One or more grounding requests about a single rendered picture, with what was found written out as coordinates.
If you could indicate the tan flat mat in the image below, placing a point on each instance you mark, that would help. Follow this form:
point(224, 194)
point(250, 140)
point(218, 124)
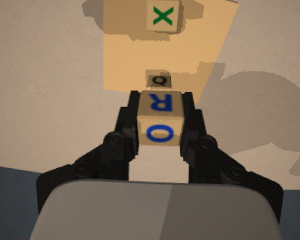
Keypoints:
point(131, 53)

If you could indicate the tan letter block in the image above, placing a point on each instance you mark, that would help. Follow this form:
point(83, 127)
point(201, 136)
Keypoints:
point(163, 15)
point(159, 82)
point(160, 118)

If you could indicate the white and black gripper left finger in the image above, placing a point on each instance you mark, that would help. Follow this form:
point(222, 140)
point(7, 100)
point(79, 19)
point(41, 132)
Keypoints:
point(107, 161)

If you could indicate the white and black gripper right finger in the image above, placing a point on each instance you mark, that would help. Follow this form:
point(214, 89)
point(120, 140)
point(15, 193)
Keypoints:
point(208, 164)

